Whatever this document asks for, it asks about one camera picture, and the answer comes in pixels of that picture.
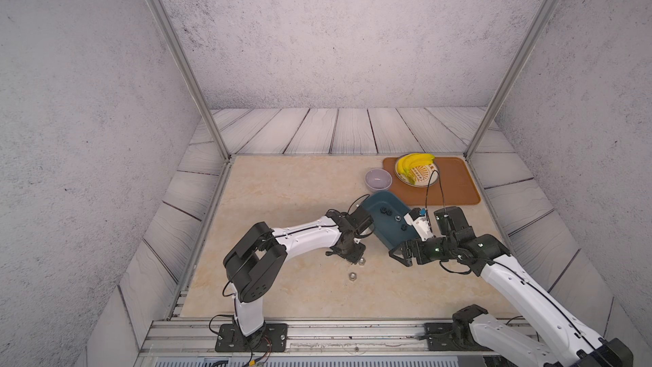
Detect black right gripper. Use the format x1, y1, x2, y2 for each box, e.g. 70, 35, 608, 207
387, 236, 456, 265

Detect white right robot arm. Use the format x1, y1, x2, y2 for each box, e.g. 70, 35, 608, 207
389, 231, 634, 366

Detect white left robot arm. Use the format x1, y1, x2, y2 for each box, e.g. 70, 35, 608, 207
223, 207, 373, 338

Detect teal plastic storage box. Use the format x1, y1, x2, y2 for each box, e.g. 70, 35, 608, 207
361, 190, 419, 250

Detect lilac grey bowl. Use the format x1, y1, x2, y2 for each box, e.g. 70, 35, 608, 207
364, 168, 393, 193

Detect patterned ceramic plate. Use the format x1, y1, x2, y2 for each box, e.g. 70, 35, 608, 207
394, 161, 439, 188

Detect brown plastic tray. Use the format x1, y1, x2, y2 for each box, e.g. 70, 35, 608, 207
383, 157, 481, 207

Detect yellow banana bunch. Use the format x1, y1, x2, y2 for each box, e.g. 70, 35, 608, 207
396, 153, 435, 182

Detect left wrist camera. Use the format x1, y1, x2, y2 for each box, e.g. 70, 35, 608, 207
347, 206, 374, 239

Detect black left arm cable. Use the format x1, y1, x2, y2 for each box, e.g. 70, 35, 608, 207
207, 313, 240, 337

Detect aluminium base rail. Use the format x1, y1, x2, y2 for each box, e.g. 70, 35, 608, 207
136, 317, 508, 366

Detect aluminium frame post right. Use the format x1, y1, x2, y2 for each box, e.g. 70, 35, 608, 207
464, 0, 560, 162

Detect aluminium frame post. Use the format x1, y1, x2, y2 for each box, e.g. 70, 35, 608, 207
464, 0, 560, 162
145, 0, 231, 161

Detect aluminium frame post left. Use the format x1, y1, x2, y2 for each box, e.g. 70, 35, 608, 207
145, 0, 231, 161

